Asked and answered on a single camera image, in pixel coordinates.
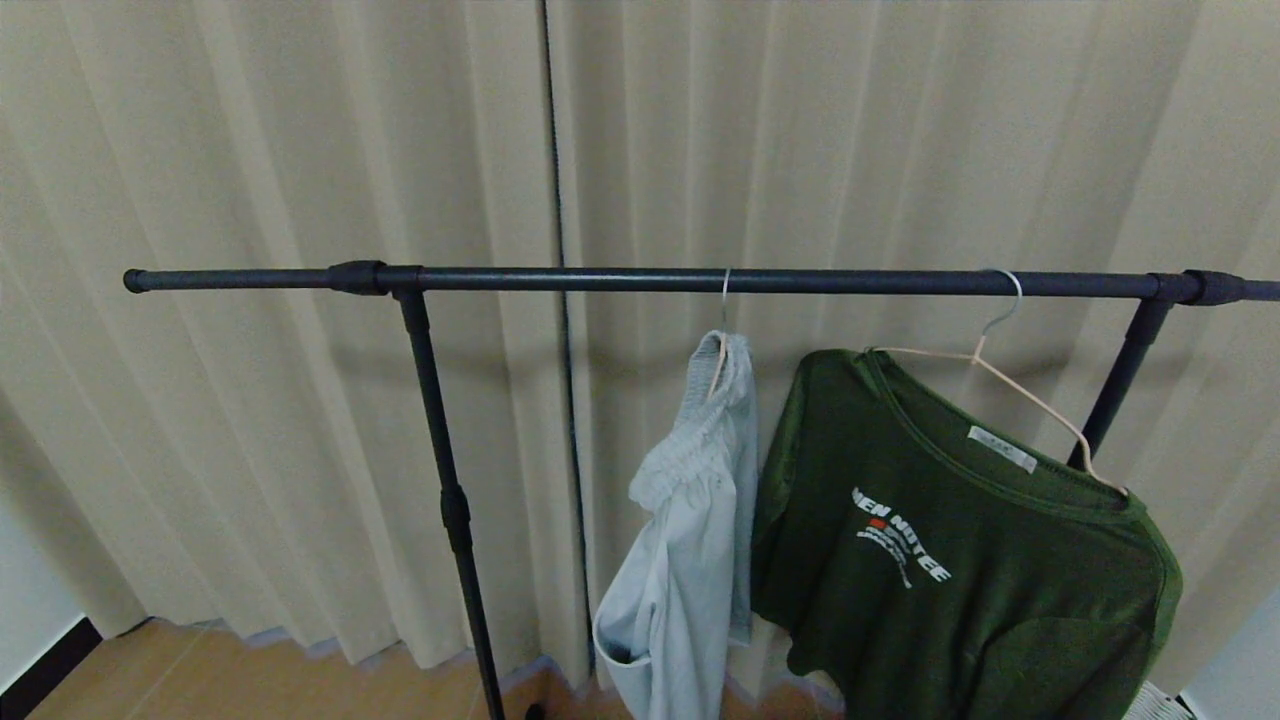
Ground pink clothes hanger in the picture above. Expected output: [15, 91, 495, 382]
[870, 268, 1131, 497]
[706, 267, 734, 403]

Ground pale grey shorts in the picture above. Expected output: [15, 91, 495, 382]
[592, 330, 761, 720]

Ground green garment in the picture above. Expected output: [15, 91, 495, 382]
[750, 348, 1185, 720]

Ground black clothes rack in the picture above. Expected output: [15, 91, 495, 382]
[123, 260, 1280, 720]

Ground white laundry basket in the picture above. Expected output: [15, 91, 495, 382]
[1123, 682, 1203, 720]

